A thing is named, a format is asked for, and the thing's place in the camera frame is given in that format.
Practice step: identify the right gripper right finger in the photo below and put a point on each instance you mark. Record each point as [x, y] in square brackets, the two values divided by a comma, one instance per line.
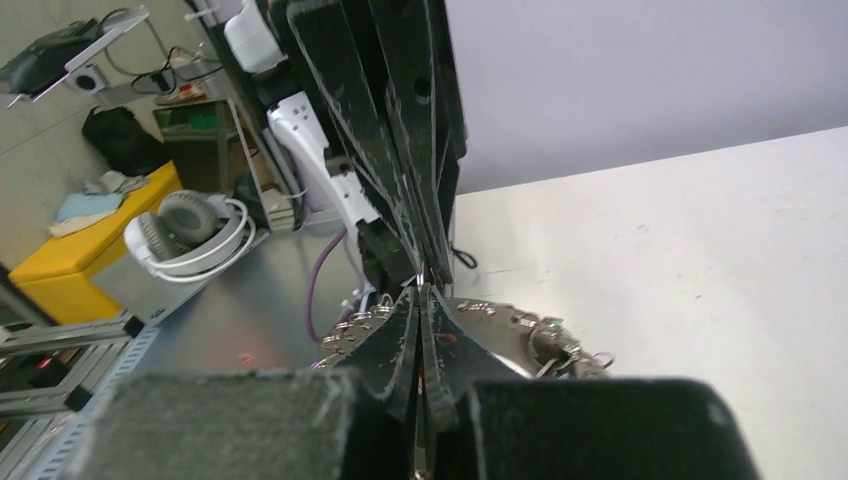
[485, 421]

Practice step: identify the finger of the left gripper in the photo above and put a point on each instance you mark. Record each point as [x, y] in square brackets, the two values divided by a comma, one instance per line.
[339, 42]
[406, 40]

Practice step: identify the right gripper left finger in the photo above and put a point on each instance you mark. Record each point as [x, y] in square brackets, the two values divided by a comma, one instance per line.
[351, 420]

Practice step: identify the white grey headphones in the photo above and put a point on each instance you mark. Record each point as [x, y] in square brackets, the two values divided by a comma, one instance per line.
[192, 237]

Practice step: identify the black bag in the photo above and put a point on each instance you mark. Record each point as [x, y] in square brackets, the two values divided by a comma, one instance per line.
[121, 140]

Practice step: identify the yellow storage box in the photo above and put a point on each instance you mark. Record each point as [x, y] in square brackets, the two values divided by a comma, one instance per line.
[58, 277]

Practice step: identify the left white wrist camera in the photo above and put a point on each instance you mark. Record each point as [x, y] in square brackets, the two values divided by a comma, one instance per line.
[251, 41]

